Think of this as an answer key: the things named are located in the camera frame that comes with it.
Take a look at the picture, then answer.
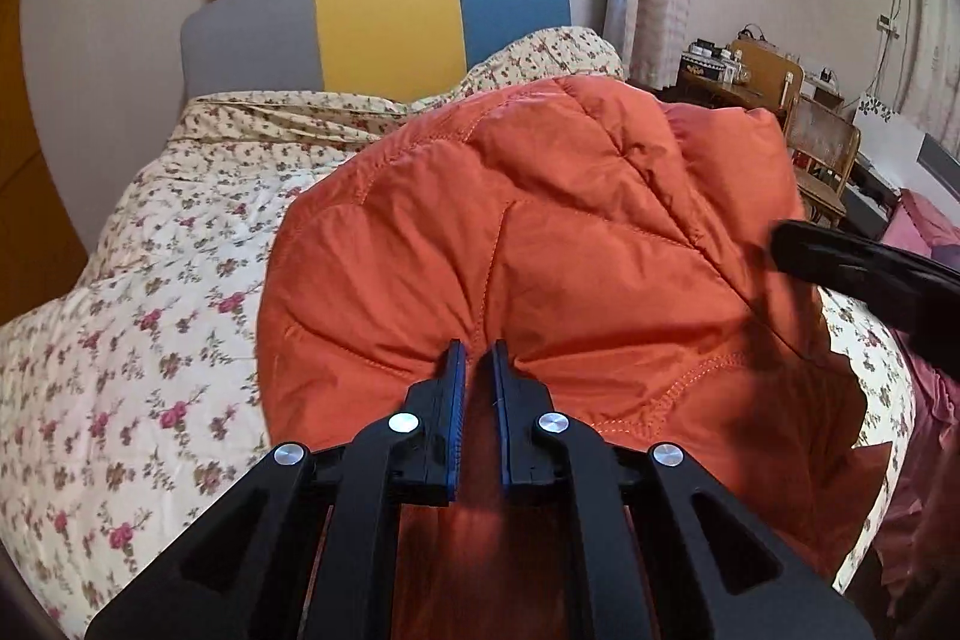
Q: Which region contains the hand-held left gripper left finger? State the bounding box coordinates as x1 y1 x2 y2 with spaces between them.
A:
84 340 467 640

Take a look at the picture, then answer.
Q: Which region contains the wooden chair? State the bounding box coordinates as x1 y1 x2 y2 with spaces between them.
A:
784 96 863 229

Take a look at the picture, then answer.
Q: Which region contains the grey yellow blue headboard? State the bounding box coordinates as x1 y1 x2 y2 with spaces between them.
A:
180 0 575 105

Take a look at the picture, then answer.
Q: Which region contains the wooden desk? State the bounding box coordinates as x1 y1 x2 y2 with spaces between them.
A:
679 36 805 120

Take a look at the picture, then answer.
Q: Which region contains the dark tin box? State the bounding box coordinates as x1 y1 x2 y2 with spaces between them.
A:
684 38 725 80

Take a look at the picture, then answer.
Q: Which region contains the white low cabinet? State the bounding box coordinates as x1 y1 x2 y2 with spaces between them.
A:
855 115 960 236

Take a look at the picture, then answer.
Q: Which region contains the yellow wooden wardrobe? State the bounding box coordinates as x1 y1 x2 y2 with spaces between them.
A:
0 0 91 326

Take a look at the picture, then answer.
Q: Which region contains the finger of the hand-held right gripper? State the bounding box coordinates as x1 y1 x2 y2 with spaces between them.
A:
771 218 960 378

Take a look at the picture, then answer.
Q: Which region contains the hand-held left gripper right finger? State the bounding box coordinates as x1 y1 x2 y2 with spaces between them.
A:
489 341 877 640

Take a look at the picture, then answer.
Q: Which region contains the orange puffer jacket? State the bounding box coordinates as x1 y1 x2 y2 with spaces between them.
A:
259 74 890 640

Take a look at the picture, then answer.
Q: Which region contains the floral quilt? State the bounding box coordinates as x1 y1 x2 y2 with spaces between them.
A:
0 26 920 640

